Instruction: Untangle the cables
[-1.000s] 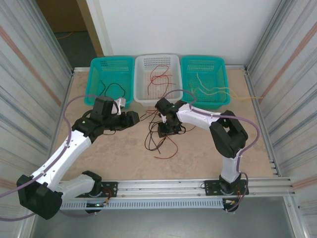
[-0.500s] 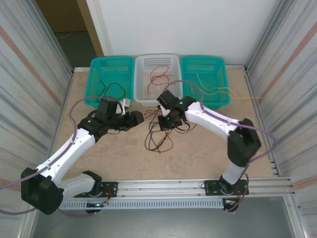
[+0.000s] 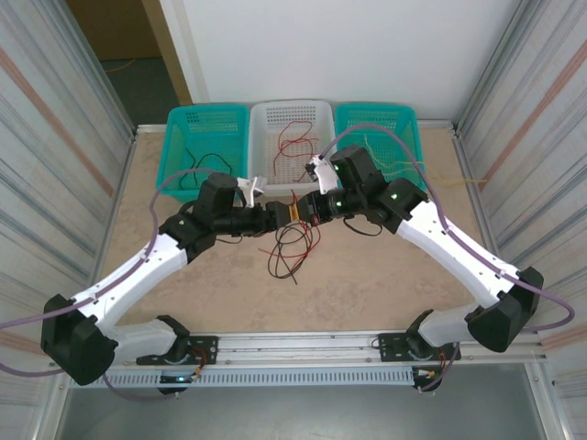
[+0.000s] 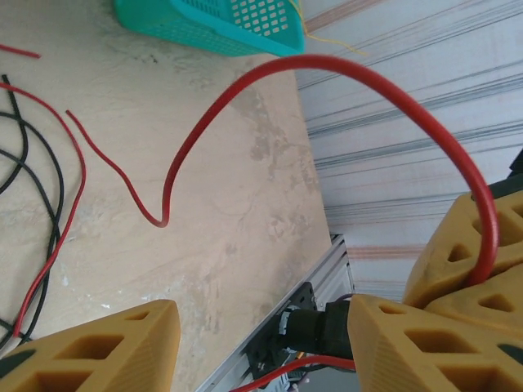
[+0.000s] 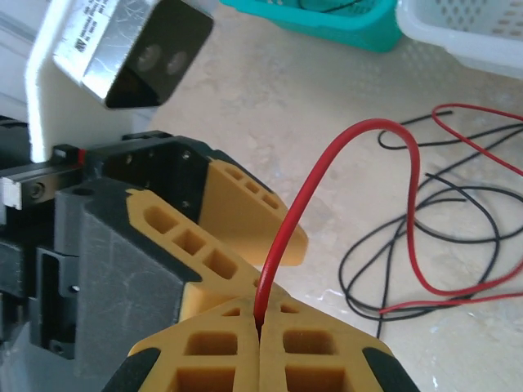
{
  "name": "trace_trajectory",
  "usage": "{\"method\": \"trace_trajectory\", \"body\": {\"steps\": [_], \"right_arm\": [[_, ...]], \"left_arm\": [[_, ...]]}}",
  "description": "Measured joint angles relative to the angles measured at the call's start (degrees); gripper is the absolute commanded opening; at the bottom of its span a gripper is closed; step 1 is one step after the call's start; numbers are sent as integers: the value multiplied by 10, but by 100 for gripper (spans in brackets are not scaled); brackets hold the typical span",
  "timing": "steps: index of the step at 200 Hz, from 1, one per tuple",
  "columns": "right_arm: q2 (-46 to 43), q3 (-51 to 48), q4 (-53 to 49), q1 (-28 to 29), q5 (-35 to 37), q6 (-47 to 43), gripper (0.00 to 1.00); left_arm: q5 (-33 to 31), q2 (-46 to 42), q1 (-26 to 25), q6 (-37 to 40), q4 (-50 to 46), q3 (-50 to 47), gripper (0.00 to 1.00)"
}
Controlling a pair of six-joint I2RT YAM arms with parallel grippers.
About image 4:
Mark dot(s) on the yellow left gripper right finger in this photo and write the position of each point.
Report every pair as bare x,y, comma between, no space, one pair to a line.
388,359

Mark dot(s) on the aluminium table frame rail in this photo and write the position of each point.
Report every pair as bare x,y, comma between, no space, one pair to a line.
327,265

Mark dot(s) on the black mounting bracket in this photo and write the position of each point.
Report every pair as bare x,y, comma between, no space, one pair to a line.
302,294

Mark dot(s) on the teal perforated plastic basket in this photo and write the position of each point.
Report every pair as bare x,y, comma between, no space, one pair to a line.
184,24

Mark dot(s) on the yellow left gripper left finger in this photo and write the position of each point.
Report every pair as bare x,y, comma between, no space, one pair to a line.
135,359

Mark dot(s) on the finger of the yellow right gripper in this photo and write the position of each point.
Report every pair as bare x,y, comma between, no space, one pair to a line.
506,286
445,232

